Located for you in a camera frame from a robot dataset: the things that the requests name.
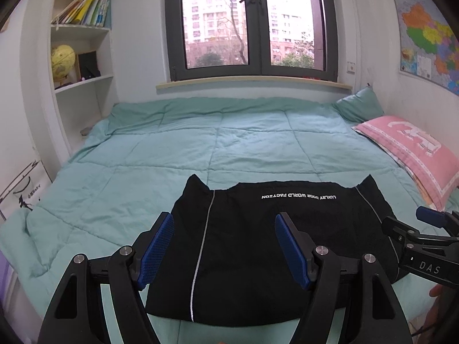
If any row of leaning picture books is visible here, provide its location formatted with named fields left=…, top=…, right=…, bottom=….
left=51, top=0, right=112, bottom=28

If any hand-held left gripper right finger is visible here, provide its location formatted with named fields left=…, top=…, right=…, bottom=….
left=274, top=212, right=413, bottom=344

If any mint green pillow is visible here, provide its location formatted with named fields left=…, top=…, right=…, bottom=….
left=332, top=86, right=385, bottom=123

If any mint green quilt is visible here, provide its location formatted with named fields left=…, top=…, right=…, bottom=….
left=0, top=96, right=445, bottom=344

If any white printed cardboard box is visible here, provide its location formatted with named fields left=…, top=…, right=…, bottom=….
left=0, top=158, right=54, bottom=228

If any yellow globe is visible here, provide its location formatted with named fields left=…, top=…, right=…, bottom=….
left=50, top=44, right=77, bottom=89

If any person's right hand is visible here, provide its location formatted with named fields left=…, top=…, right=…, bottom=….
left=422, top=282, right=449, bottom=332

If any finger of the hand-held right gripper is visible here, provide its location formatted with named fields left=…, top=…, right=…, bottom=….
left=381, top=216, right=424, bottom=247
left=415, top=206, right=459, bottom=229

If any black box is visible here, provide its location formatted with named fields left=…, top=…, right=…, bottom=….
left=76, top=51, right=103, bottom=81

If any black hoodie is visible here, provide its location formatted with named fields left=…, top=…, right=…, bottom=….
left=145, top=174, right=409, bottom=327

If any pink pillow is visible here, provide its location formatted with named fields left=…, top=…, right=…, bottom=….
left=351, top=115, right=459, bottom=211

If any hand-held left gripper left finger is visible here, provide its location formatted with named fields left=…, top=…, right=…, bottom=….
left=38, top=211, right=175, bottom=344

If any white bookshelf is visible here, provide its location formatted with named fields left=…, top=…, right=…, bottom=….
left=20, top=0, right=120, bottom=173

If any colourful wall map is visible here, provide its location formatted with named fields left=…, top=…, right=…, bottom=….
left=392, top=0, right=459, bottom=97

